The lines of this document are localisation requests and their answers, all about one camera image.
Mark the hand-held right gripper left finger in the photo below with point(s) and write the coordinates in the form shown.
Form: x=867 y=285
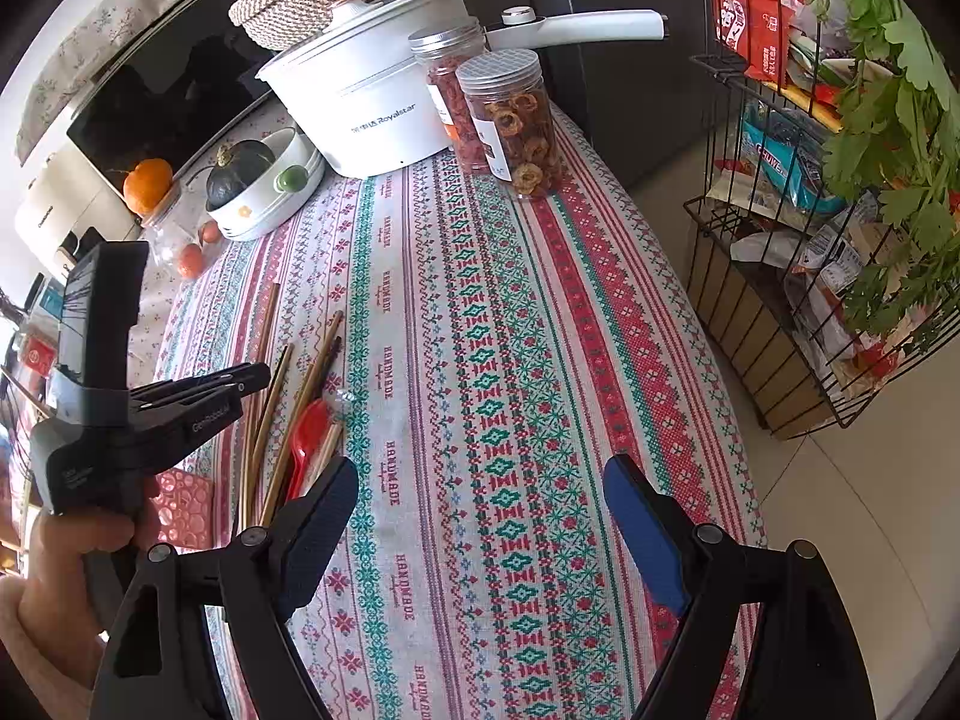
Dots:
x=322 y=521

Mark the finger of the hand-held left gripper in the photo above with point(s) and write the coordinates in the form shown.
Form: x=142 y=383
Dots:
x=225 y=379
x=195 y=424

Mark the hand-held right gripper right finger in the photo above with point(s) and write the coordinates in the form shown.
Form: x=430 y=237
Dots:
x=645 y=536

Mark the wooden chopstick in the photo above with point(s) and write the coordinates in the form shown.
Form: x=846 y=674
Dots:
x=279 y=379
x=328 y=367
x=264 y=330
x=322 y=352

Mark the red plastic spoon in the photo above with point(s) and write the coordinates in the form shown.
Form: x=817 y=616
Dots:
x=313 y=420
x=300 y=465

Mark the pink plastic basket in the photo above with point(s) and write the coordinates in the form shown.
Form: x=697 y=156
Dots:
x=187 y=510

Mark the person's left forearm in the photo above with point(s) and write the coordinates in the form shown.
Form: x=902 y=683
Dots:
x=30 y=679

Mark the person's left hand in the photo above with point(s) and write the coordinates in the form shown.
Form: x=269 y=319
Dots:
x=56 y=570

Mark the clear plastic wrapper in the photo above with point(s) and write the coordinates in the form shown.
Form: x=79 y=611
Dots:
x=343 y=403

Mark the small orange fruit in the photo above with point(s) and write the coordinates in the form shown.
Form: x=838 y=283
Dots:
x=189 y=259
x=211 y=231

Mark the glass jar with bamboo lid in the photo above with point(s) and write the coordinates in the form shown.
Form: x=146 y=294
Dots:
x=166 y=236

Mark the white printed bowl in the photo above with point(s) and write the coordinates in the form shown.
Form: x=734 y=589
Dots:
x=255 y=219

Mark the dark green squash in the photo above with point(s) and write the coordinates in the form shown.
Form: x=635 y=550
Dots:
x=236 y=176

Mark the large tangerine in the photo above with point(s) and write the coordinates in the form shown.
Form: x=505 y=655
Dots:
x=148 y=187

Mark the white air fryer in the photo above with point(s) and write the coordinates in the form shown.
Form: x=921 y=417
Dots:
x=67 y=202

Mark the patterned red green tablecloth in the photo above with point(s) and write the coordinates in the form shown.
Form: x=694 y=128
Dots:
x=487 y=315

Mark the black door microwave oven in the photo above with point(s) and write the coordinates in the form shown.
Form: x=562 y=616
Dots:
x=165 y=90

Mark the white electric cooking pot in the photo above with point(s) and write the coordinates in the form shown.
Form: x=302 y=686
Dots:
x=360 y=97

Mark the jar of red dried fruit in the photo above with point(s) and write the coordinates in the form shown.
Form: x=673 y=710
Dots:
x=450 y=105

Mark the jar of dried fruit rings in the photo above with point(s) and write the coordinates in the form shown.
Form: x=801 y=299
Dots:
x=517 y=135

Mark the floral dust cover cloth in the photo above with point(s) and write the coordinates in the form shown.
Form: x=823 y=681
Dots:
x=112 y=0

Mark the blue snack packet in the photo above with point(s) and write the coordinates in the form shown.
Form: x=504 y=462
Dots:
x=787 y=157

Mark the dark grey refrigerator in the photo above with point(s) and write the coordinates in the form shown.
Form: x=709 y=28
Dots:
x=637 y=112

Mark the leafy green vegetable bunch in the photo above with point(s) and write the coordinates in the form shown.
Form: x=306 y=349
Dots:
x=900 y=127

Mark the red snack packet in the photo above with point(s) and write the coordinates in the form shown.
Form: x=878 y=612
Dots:
x=750 y=15

